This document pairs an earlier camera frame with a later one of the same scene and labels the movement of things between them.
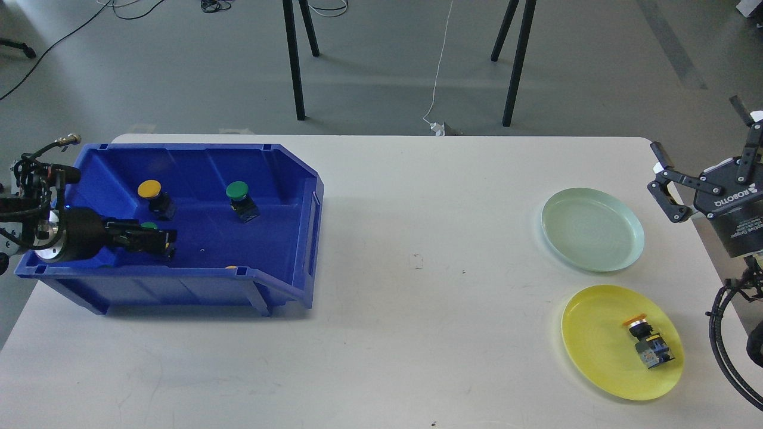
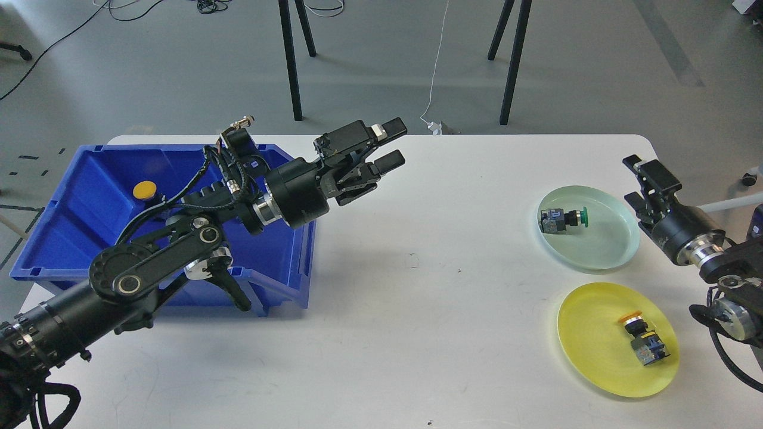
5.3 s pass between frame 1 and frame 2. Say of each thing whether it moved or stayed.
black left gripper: moved
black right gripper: moved
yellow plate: stayed
